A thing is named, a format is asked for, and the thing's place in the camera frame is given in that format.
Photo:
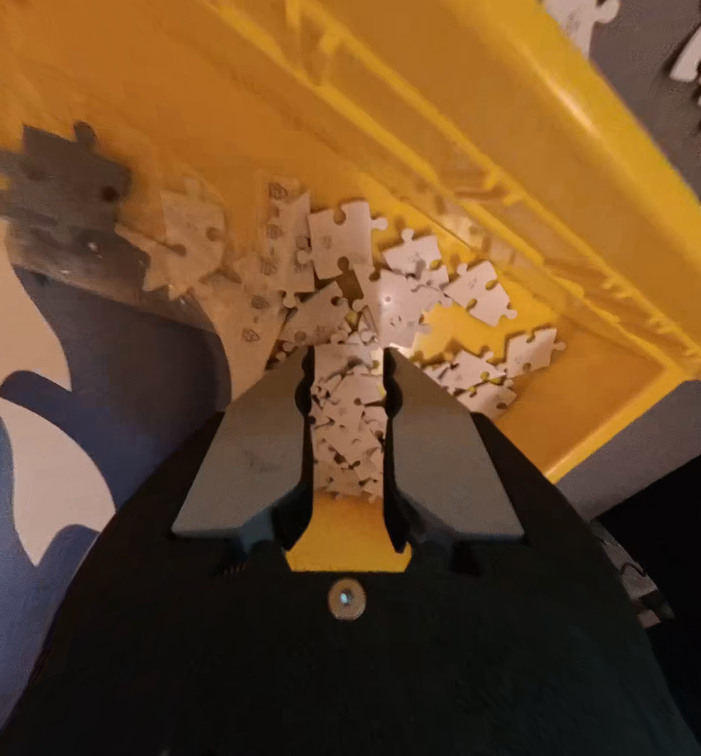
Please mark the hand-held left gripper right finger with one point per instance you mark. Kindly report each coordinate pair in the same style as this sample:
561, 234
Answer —
450, 472

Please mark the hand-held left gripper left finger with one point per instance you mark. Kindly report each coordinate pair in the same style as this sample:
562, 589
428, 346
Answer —
244, 472

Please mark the pile of white puzzle pieces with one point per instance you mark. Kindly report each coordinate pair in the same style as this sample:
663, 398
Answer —
350, 390

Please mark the blue white printed card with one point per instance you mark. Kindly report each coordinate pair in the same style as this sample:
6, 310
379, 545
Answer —
19, 331

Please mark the yellow plastic bin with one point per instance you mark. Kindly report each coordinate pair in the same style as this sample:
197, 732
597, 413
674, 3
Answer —
386, 88

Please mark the dark grey joined puzzle pieces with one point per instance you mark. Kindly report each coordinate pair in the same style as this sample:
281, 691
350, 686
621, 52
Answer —
61, 171

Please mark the clear plastic bag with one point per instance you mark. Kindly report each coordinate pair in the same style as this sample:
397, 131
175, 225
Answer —
267, 266

